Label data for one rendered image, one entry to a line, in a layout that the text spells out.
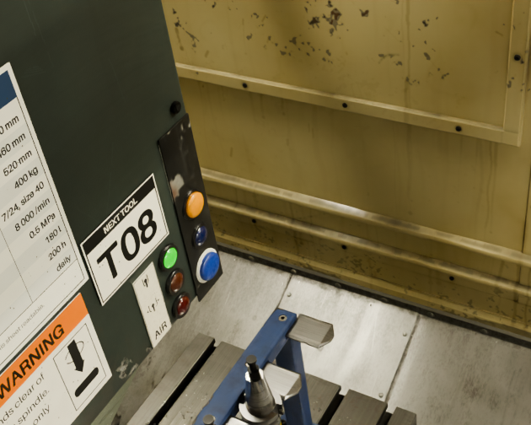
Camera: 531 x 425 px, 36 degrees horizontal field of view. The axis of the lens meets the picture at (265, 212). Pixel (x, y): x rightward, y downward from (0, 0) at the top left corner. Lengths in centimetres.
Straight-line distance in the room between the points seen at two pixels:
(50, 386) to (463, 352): 123
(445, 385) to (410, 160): 50
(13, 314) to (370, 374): 127
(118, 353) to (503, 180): 94
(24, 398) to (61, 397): 4
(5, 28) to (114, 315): 28
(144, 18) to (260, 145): 109
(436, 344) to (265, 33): 75
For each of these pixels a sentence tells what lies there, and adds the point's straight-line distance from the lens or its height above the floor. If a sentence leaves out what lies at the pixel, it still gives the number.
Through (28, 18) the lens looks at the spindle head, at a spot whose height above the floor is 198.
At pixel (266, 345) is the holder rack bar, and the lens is 131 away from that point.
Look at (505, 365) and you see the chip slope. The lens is 179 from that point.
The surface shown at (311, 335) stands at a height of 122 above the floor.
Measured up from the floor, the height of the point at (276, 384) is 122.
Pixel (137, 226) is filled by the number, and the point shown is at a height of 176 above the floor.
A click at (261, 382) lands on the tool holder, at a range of 118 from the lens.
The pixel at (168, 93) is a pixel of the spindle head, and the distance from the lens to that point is 71.
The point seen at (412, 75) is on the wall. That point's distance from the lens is 146.
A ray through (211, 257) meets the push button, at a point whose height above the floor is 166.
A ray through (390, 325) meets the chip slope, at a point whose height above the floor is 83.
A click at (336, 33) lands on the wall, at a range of 149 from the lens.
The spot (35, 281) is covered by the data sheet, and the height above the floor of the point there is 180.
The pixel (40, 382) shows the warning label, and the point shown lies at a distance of 68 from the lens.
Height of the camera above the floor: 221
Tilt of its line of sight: 40 degrees down
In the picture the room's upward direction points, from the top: 9 degrees counter-clockwise
